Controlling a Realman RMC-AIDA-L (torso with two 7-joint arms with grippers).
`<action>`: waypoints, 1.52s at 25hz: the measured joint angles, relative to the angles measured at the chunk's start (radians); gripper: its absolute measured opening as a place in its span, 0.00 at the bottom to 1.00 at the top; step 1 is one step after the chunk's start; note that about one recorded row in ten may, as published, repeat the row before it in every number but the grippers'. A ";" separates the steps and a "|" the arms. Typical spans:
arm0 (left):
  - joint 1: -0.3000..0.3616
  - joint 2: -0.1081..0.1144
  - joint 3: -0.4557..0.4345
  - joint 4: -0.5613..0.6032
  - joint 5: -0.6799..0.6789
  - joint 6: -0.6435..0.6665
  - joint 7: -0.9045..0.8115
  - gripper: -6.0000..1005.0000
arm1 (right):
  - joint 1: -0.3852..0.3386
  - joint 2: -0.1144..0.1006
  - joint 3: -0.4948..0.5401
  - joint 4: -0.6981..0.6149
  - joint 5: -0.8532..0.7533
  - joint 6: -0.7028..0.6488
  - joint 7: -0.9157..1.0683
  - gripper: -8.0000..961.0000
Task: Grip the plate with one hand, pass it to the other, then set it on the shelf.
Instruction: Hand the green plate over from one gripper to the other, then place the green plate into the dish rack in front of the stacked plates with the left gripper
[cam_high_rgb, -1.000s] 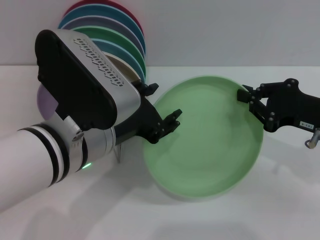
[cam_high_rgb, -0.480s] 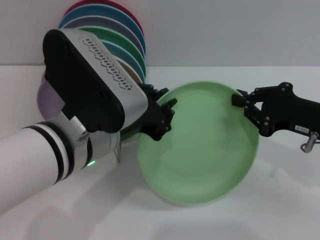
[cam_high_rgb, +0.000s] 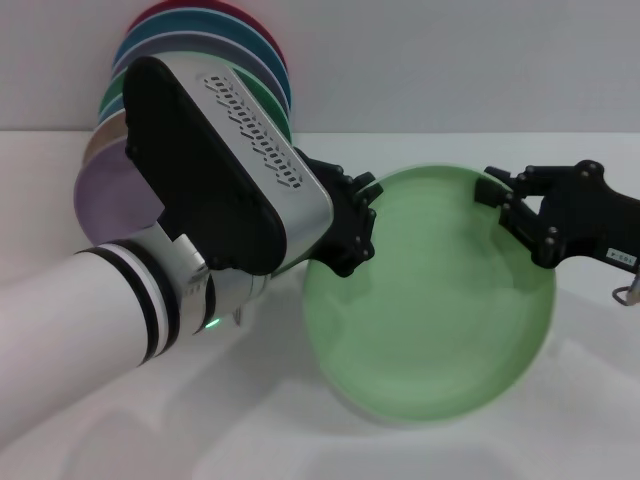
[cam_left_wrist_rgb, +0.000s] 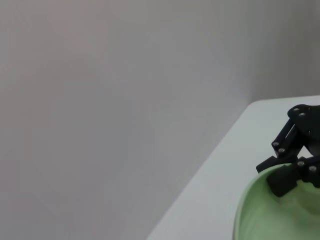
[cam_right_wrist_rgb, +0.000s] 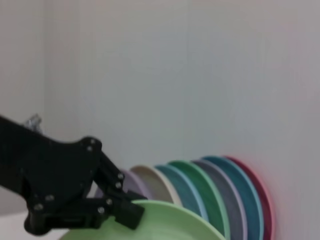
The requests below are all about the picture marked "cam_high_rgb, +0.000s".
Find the purple plate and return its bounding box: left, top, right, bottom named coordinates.
left=73, top=135, right=167, bottom=247

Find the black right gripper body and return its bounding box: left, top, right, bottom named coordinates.
left=538, top=159, right=640, bottom=270

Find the light blue plate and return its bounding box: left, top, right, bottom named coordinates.
left=96, top=91, right=129, bottom=124

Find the grey cable loop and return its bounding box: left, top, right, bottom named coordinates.
left=610, top=269, right=640, bottom=307

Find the teal blue plate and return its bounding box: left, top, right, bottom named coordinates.
left=111, top=10, right=293, bottom=110

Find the beige plate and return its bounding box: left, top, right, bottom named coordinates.
left=81, top=111, right=130, bottom=167

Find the grey lavender plate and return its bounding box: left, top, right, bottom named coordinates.
left=110, top=31, right=282, bottom=102

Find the light green plate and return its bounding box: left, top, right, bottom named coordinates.
left=301, top=163, right=558, bottom=424

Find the maroon red plate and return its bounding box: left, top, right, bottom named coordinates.
left=131, top=0, right=289, bottom=67

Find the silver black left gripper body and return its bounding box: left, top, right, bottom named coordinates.
left=121, top=55, right=335, bottom=276

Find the dark green plate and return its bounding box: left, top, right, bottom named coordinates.
left=98, top=68, right=294, bottom=145

